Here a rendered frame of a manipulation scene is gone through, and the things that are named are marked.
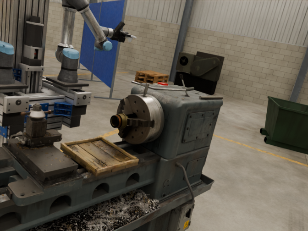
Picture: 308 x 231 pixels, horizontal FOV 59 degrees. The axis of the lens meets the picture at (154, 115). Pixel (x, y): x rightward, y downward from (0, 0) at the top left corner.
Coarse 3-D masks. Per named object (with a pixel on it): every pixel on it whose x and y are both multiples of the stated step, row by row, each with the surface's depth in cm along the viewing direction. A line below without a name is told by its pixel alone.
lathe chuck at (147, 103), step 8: (128, 96) 171; (136, 96) 166; (120, 104) 177; (136, 104) 167; (144, 104) 162; (152, 104) 164; (136, 112) 167; (144, 112) 163; (152, 112) 161; (152, 120) 160; (160, 120) 166; (136, 128) 168; (144, 128) 163; (152, 128) 162; (128, 136) 173; (136, 136) 169; (144, 136) 164; (152, 136) 166
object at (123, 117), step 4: (112, 116) 160; (116, 116) 157; (120, 116) 159; (124, 116) 160; (112, 120) 162; (116, 120) 164; (120, 120) 158; (124, 120) 159; (112, 124) 160; (116, 124) 158; (120, 124) 158; (124, 124) 160
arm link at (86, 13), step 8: (72, 0) 187; (80, 0) 187; (80, 8) 189; (88, 8) 193; (88, 16) 194; (88, 24) 198; (96, 24) 199; (96, 32) 201; (104, 40) 206; (104, 48) 207
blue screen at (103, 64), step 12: (120, 0) 635; (96, 12) 822; (108, 12) 714; (120, 12) 631; (84, 24) 958; (108, 24) 708; (84, 36) 948; (84, 48) 937; (84, 60) 927; (96, 60) 792; (108, 60) 691; (96, 72) 784; (108, 72) 685; (108, 84) 680; (96, 96) 648
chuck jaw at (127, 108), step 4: (124, 100) 168; (128, 100) 171; (124, 104) 168; (128, 104) 169; (120, 108) 168; (124, 108) 166; (128, 108) 168; (120, 112) 165; (124, 112) 165; (128, 112) 167; (132, 112) 170
